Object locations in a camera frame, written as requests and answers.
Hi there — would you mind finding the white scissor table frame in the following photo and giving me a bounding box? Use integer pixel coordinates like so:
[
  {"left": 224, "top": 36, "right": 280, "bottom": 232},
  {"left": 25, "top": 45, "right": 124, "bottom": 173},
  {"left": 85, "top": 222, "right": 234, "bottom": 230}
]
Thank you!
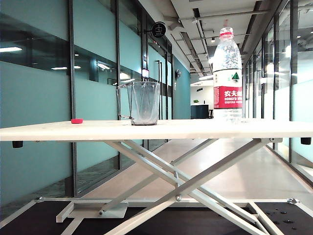
[{"left": 0, "top": 137, "right": 313, "bottom": 235}]

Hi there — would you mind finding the round black hanging sign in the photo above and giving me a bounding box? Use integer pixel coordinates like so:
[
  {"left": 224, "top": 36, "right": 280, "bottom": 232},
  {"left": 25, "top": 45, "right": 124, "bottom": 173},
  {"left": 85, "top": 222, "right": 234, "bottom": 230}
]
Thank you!
[{"left": 143, "top": 22, "right": 167, "bottom": 38}]

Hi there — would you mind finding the black base platform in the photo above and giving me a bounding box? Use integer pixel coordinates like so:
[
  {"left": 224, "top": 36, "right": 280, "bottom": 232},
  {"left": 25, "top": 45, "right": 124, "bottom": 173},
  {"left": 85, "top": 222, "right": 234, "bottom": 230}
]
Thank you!
[{"left": 0, "top": 200, "right": 313, "bottom": 235}]

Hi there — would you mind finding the clear measuring cup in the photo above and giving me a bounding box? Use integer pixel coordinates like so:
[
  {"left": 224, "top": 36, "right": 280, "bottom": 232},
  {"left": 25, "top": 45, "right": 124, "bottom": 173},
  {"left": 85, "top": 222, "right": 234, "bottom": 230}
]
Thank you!
[{"left": 116, "top": 80, "right": 161, "bottom": 126}]

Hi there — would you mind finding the black door handle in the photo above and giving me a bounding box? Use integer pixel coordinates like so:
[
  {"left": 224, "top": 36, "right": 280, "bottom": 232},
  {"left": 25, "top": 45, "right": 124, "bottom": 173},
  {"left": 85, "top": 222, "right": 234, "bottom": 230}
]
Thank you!
[{"left": 156, "top": 60, "right": 163, "bottom": 85}]

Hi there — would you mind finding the clear water bottle red label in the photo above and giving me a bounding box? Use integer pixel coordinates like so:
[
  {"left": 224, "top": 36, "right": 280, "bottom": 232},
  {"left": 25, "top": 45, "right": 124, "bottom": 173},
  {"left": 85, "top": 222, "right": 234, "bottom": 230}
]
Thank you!
[{"left": 212, "top": 26, "right": 244, "bottom": 123}]

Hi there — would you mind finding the dark counter cabinet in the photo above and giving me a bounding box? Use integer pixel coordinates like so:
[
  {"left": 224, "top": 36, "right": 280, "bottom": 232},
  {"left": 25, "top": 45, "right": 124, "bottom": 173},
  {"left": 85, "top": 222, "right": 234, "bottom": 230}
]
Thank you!
[{"left": 190, "top": 104, "right": 209, "bottom": 119}]

